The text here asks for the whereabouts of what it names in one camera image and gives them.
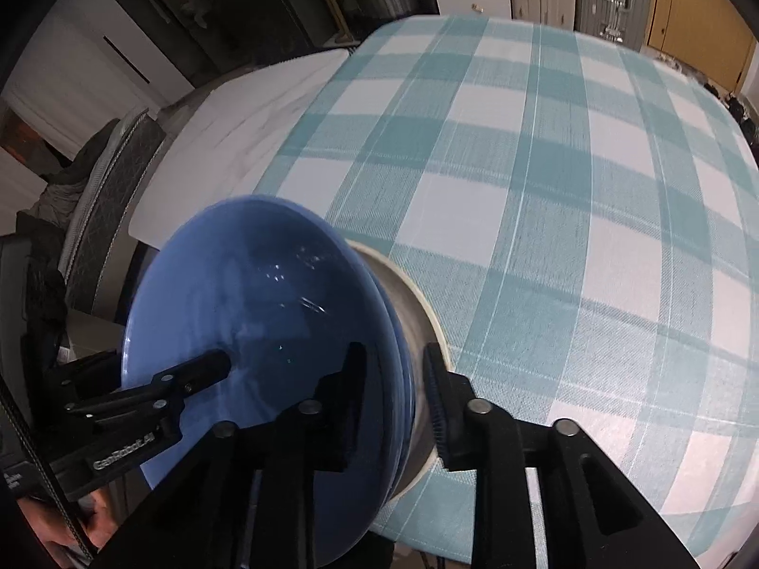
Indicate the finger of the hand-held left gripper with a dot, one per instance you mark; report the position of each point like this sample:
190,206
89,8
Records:
89,373
195,370

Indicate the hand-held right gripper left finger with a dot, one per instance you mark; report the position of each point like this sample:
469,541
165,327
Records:
356,394

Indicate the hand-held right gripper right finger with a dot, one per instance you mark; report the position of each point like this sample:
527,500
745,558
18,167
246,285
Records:
437,412

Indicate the beige round plate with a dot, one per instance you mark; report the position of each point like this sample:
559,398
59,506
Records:
415,332

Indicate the person's left hand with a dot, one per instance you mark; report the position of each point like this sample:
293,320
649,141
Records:
53,527

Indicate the grey quilted chair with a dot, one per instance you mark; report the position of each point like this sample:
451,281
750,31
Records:
112,201

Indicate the dark clothing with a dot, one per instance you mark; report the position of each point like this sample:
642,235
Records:
65,184

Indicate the teal plaid tablecloth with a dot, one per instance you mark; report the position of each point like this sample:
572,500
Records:
533,219

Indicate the dark cabinet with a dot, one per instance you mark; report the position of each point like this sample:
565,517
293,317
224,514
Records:
225,12

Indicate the row of assorted shoes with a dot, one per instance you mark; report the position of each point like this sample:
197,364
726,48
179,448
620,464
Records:
738,109

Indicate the wooden door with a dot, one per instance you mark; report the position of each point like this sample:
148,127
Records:
699,18

